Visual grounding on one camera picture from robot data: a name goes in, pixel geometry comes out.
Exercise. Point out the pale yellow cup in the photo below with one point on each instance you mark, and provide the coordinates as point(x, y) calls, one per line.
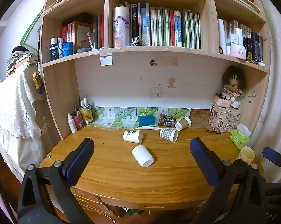
point(246, 155)

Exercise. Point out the red sticker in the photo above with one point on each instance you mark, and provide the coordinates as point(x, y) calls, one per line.
point(152, 62)

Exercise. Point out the white curtain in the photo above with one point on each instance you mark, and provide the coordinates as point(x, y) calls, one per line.
point(277, 74)

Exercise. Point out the printed fabric storage box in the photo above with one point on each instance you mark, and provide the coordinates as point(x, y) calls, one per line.
point(224, 120)

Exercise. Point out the stack of old books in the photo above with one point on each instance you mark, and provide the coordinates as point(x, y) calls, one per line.
point(20, 58)

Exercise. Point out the row of green leaf cards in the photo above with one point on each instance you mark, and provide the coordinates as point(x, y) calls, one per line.
point(121, 116)

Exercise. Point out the white lace cloth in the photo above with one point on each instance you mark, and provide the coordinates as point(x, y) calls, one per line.
point(14, 105)

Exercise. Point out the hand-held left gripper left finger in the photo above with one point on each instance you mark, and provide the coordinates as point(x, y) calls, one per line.
point(81, 159)

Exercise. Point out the black bottle with label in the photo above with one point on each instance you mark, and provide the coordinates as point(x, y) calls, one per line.
point(54, 49)

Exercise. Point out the small white bottle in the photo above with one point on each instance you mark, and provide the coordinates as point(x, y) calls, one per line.
point(60, 44)

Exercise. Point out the pink round box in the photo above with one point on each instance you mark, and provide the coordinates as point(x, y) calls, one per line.
point(222, 102)

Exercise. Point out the group of cosmetic bottles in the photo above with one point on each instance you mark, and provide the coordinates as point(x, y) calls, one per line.
point(242, 40)

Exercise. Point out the white cup with green print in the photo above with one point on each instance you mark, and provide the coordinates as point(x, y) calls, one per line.
point(132, 136)

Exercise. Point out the plain white cup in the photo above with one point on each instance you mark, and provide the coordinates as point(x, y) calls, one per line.
point(142, 155)

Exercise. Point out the yellow printed tube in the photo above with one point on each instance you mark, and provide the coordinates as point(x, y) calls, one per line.
point(86, 114)

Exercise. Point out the white stick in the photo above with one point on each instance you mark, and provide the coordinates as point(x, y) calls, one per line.
point(147, 127)

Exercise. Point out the wooden desk drawers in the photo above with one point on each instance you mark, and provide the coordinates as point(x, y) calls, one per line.
point(89, 200)

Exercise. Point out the brown paper cup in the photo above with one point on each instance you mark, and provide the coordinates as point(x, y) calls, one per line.
point(183, 123)

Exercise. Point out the blue jar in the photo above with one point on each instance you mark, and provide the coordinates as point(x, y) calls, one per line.
point(67, 49)

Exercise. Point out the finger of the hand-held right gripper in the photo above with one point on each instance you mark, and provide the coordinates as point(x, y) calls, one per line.
point(273, 156)

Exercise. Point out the brown-haired rag doll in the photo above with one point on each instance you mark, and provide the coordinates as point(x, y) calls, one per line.
point(232, 84)

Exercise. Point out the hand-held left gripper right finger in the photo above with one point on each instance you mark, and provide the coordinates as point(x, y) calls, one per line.
point(204, 164)

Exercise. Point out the white spray bottle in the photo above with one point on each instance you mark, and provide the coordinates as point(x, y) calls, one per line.
point(72, 122)

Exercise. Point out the red book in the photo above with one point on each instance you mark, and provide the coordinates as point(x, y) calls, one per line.
point(64, 34)

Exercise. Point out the black pen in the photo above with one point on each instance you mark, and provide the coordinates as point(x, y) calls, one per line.
point(213, 131)

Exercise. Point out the row of upright books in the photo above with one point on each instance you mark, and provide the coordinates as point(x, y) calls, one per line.
point(168, 28)

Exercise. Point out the green tissue pack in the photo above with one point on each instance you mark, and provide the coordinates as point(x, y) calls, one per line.
point(240, 138)

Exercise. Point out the white paper label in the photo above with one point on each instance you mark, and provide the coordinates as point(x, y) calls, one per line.
point(106, 59)

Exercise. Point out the pink and white jar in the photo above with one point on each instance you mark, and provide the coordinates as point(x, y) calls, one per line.
point(238, 51)

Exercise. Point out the wooden bookshelf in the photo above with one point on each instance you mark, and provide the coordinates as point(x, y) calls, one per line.
point(160, 61)

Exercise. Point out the dark upright books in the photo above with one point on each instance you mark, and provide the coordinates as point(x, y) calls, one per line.
point(98, 31)

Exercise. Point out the yellow hanging toy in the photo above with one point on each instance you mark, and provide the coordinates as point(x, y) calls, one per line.
point(37, 80)

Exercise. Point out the floral cylinder box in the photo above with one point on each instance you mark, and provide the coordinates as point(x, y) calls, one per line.
point(121, 26)

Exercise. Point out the brown illustrated box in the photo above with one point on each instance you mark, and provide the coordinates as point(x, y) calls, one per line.
point(81, 33)

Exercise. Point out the blue plastic cup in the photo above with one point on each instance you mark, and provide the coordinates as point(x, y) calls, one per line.
point(147, 120)

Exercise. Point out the dark photo card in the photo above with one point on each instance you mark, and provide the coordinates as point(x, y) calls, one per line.
point(166, 120)

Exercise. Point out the yellow sticker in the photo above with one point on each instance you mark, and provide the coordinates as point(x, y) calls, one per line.
point(171, 83)

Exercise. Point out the green framed board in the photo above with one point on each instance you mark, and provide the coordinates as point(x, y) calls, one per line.
point(31, 33)

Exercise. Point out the checkered paper cup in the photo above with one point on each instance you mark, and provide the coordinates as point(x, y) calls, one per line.
point(168, 134)

